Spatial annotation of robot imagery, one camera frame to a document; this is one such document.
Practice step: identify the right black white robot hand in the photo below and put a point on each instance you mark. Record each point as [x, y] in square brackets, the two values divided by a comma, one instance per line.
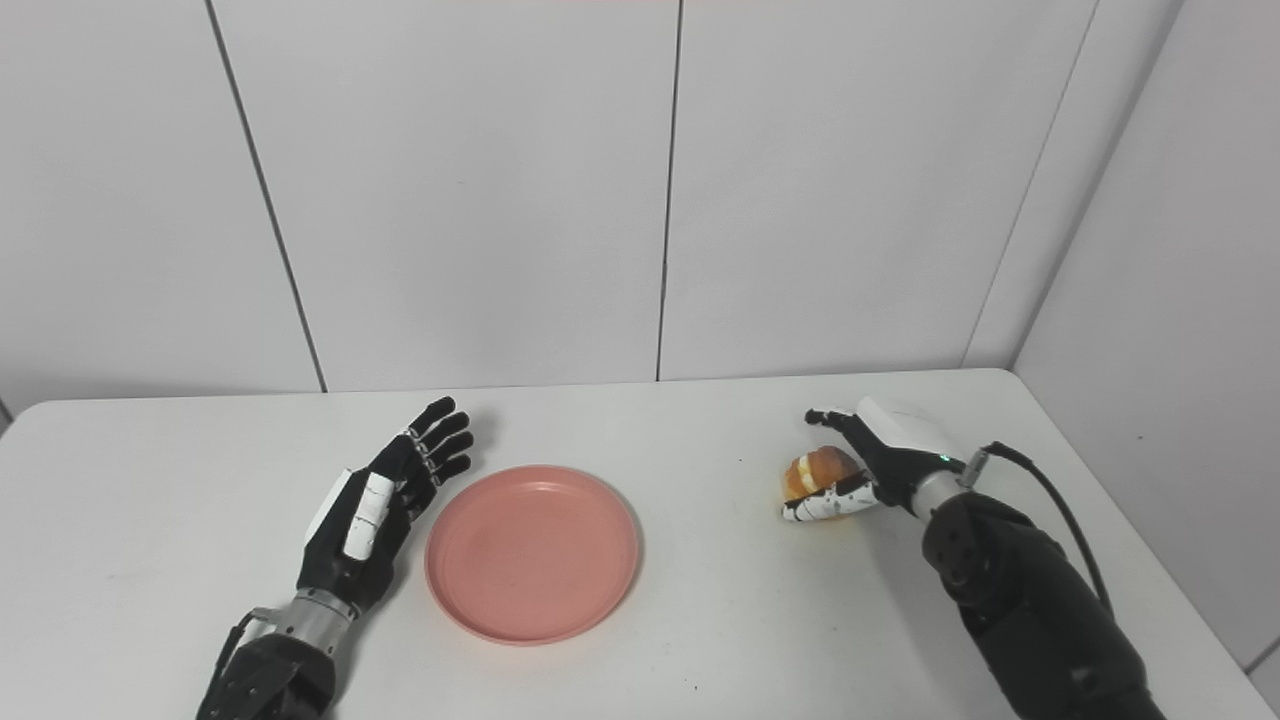
[880, 465]

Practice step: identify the pink round plate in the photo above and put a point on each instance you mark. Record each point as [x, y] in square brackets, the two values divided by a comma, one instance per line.
[532, 553]

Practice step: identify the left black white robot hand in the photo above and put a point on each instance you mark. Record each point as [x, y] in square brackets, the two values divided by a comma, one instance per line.
[375, 515]

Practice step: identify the cream puff pastry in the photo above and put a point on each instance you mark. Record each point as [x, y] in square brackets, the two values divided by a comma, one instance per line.
[815, 472]

